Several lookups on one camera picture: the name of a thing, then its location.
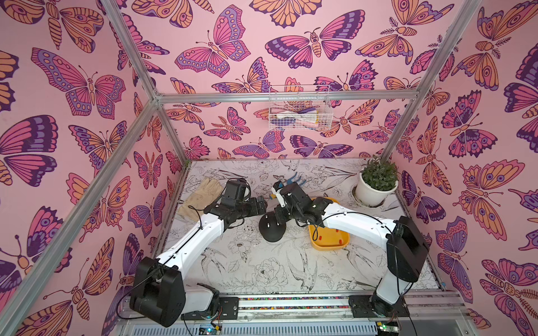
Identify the black round screw base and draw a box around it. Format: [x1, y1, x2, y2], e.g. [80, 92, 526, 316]
[259, 211, 287, 243]

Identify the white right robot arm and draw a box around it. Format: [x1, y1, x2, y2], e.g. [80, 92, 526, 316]
[260, 182, 430, 306]

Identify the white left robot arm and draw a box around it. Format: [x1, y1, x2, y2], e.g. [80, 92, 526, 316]
[128, 178, 267, 327]

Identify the blue yellow garden fork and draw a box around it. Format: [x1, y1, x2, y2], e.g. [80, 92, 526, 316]
[270, 172, 307, 199]

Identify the cream fabric glove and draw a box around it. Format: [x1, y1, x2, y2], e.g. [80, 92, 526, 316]
[176, 177, 224, 223]

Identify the yellow plastic tray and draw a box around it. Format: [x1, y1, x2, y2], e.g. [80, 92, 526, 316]
[307, 197, 351, 251]

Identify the potted green plant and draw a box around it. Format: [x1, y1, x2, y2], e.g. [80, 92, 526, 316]
[353, 156, 399, 207]

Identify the white wire basket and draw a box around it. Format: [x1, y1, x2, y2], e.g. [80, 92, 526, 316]
[267, 84, 333, 132]

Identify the aluminium cage frame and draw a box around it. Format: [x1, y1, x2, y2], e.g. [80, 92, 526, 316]
[1, 1, 481, 335]

